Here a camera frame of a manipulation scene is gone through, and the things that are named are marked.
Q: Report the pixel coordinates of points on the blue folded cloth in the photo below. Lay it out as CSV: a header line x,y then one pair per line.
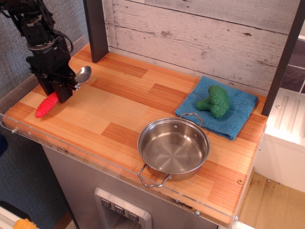
x,y
228,126

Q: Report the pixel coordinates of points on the green toy broccoli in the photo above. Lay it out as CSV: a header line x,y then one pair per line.
x,y
218,102

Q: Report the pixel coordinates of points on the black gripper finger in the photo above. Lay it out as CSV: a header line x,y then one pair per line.
x,y
63,92
46,85

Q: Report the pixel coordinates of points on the dark gray right post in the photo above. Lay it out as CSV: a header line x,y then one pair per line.
x,y
285,58

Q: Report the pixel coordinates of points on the red handled metal spoon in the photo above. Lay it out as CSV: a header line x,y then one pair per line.
x,y
82,76

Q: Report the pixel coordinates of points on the yellow object bottom left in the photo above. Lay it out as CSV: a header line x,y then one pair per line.
x,y
24,224

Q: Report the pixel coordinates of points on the silver dispenser panel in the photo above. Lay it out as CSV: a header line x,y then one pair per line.
x,y
117,213

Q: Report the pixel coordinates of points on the dark gray post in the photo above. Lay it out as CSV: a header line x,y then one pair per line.
x,y
96,29
285,58

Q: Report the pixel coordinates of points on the stainless steel pot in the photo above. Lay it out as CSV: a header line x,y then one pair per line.
x,y
173,148

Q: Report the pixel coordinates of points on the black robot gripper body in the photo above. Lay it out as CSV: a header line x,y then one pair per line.
x,y
52,61

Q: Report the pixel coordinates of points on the dark gray left post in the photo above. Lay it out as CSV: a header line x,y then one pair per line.
x,y
96,29

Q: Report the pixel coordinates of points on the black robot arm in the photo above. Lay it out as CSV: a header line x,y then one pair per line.
x,y
34,22

